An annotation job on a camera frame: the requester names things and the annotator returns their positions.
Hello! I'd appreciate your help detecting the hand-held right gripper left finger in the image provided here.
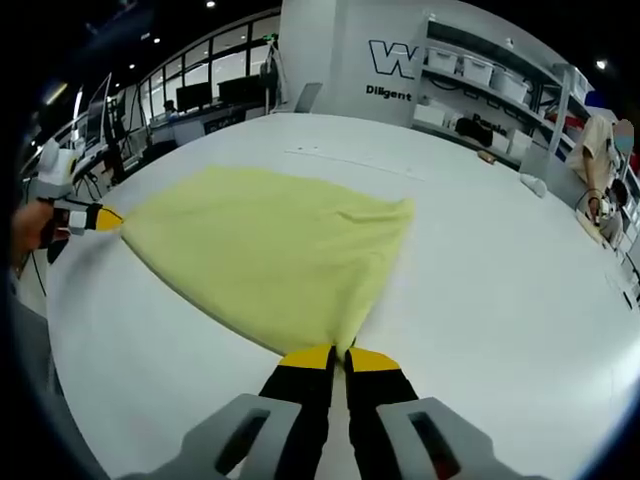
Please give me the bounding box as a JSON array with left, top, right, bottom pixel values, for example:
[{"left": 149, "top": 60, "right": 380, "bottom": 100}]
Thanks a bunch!
[{"left": 117, "top": 342, "right": 338, "bottom": 480}]

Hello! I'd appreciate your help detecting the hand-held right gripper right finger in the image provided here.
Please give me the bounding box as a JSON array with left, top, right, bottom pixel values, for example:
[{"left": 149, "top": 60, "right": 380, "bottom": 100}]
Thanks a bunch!
[{"left": 343, "top": 347, "right": 534, "bottom": 480}]

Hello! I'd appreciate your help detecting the yellow grey blue garment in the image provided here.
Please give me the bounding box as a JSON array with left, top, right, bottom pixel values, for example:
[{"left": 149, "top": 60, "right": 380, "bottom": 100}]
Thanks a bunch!
[{"left": 119, "top": 165, "right": 416, "bottom": 362}]

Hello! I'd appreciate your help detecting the person's left hand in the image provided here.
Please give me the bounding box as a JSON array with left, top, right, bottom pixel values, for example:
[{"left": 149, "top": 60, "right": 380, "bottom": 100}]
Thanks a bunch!
[{"left": 9, "top": 201, "right": 57, "bottom": 267}]

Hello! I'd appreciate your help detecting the black tripod stand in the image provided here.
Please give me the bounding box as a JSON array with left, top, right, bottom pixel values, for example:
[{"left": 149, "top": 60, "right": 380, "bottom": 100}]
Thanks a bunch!
[{"left": 102, "top": 92, "right": 132, "bottom": 185}]

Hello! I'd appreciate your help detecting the dark office counter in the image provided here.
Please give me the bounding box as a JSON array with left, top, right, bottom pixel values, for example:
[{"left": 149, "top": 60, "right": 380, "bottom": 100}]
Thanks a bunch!
[{"left": 149, "top": 104, "right": 274, "bottom": 149}]

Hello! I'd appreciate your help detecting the black computer monitor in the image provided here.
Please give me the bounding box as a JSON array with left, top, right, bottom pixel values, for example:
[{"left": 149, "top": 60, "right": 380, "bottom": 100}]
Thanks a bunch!
[
  {"left": 217, "top": 77, "right": 264, "bottom": 107},
  {"left": 174, "top": 82, "right": 214, "bottom": 112}
]

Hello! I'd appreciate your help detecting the white office chair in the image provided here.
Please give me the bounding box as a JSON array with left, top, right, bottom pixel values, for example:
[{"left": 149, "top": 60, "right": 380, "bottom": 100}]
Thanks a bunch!
[{"left": 294, "top": 82, "right": 324, "bottom": 114}]

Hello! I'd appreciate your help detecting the white crumpled cloth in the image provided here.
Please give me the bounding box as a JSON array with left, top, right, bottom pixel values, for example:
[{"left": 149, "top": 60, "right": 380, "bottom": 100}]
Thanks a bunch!
[{"left": 519, "top": 172, "right": 548, "bottom": 197}]

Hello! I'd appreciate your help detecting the beige flat item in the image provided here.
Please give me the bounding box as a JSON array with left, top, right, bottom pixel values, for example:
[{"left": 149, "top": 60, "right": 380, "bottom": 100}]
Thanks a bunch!
[{"left": 574, "top": 209, "right": 609, "bottom": 247}]

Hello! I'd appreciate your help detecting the dark cloth bundle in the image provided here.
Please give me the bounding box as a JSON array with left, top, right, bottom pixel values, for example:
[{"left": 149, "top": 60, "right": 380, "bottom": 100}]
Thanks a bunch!
[{"left": 455, "top": 118, "right": 494, "bottom": 147}]

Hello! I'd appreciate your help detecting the light grey panel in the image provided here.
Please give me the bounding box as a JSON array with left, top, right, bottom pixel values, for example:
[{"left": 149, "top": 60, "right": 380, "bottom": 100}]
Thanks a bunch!
[{"left": 522, "top": 144, "right": 577, "bottom": 207}]

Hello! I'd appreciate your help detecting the wide white box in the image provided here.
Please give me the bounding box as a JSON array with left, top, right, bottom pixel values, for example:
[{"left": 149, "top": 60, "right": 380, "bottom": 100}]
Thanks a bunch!
[{"left": 413, "top": 102, "right": 447, "bottom": 127}]

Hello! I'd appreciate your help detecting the tall white box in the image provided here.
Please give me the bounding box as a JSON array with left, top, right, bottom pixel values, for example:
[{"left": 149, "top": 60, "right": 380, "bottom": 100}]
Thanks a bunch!
[{"left": 509, "top": 128, "right": 534, "bottom": 157}]

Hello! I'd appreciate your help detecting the grey metal shelving rack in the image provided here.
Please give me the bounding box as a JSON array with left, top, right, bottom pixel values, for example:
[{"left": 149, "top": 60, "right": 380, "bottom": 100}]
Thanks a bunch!
[{"left": 412, "top": 12, "right": 597, "bottom": 167}]

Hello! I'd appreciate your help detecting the white storage bin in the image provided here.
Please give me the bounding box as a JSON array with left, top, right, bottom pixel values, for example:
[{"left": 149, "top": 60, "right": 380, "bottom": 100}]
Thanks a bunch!
[
  {"left": 492, "top": 67, "right": 532, "bottom": 104},
  {"left": 432, "top": 47, "right": 459, "bottom": 72},
  {"left": 462, "top": 54, "right": 494, "bottom": 84}
]

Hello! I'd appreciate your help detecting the white stand frame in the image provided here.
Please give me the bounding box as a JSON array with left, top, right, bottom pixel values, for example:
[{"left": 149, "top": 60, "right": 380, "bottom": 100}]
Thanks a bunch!
[{"left": 259, "top": 34, "right": 292, "bottom": 114}]

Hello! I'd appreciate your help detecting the thin white cable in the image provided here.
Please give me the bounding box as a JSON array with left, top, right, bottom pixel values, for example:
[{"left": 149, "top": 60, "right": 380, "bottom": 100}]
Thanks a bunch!
[{"left": 604, "top": 272, "right": 634, "bottom": 309}]

